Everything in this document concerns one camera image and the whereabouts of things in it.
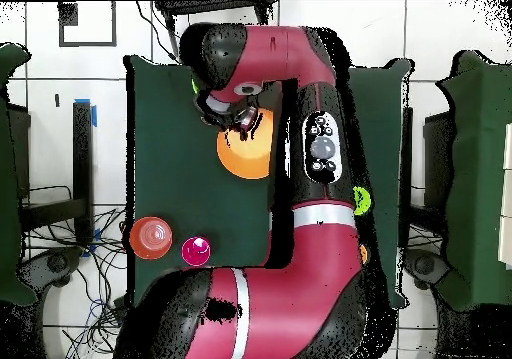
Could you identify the large orange bowl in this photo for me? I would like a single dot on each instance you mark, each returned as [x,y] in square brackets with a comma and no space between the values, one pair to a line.
[248,159]

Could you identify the large light green bowl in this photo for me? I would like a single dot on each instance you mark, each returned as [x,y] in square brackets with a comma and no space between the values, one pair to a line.
[194,86]

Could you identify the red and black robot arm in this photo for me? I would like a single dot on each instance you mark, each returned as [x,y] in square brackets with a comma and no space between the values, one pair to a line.
[300,275]

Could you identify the dark green tablecloth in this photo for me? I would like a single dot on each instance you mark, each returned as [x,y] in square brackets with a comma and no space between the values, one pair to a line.
[168,155]

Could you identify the lime green cup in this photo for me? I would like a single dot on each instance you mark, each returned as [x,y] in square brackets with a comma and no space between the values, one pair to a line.
[363,201]

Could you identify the red cup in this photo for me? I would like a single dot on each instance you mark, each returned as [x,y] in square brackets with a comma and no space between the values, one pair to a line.
[196,252]

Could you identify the small red-orange bowl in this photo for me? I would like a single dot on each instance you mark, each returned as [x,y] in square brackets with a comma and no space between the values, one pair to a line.
[151,238]

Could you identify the blue tape strip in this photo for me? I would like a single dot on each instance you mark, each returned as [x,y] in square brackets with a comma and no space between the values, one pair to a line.
[94,115]

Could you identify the black metal stand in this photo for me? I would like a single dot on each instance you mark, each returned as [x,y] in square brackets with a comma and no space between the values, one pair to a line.
[436,155]
[82,155]

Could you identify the orange cup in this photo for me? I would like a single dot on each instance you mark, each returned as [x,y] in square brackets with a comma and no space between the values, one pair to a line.
[363,254]

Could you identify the neighbouring green covered table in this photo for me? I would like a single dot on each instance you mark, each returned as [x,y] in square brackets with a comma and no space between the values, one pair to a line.
[476,175]
[10,175]

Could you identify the black camera tripod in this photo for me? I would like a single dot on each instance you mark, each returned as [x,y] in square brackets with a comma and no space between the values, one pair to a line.
[212,7]

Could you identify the grey square frame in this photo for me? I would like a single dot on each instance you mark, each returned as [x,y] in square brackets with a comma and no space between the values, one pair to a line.
[114,23]

